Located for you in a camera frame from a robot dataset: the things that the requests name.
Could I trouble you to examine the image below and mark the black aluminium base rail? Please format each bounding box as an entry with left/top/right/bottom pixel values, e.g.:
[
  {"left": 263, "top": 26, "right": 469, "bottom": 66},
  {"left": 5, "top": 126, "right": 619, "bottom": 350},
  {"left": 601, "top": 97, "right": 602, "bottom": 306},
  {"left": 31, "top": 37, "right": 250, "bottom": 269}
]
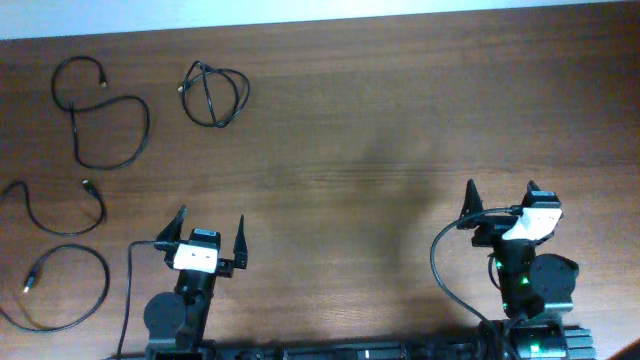
[{"left": 104, "top": 327, "right": 596, "bottom": 360}]

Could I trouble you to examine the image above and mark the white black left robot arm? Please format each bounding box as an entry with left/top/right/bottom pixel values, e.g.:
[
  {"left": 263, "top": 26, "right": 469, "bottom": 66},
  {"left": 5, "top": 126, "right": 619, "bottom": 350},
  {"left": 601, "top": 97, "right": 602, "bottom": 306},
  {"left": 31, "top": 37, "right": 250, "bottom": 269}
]
[{"left": 143, "top": 207, "right": 248, "bottom": 360}]

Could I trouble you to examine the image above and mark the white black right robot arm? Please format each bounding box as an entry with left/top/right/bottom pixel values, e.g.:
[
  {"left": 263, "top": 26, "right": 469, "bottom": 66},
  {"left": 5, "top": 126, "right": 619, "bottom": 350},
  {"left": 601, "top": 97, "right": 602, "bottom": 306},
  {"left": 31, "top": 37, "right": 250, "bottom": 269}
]
[{"left": 456, "top": 180, "right": 579, "bottom": 359}]

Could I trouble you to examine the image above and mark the black cable with loop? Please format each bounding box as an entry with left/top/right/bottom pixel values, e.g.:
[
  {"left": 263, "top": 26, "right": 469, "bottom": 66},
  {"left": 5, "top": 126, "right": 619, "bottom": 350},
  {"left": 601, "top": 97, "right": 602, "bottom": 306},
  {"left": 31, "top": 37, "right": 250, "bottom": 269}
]
[{"left": 0, "top": 179, "right": 107, "bottom": 237}]

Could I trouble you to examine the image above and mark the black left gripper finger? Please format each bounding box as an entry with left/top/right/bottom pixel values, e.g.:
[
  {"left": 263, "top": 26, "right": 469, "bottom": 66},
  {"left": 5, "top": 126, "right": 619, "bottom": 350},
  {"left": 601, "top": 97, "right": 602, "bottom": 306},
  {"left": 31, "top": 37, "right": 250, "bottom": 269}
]
[
  {"left": 233, "top": 215, "right": 248, "bottom": 269},
  {"left": 156, "top": 205, "right": 187, "bottom": 242}
]

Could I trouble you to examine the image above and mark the black thin USB cable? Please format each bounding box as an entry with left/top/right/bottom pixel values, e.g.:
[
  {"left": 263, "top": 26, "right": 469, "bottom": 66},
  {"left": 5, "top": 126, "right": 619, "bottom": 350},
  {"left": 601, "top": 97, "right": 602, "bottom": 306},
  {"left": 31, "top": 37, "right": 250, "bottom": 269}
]
[{"left": 49, "top": 54, "right": 151, "bottom": 172}]

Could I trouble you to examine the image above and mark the black thick cable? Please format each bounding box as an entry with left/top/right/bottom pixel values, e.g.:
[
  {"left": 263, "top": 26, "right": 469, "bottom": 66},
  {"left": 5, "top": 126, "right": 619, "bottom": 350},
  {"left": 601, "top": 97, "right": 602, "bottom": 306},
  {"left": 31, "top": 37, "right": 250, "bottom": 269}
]
[{"left": 177, "top": 60, "right": 251, "bottom": 129}]

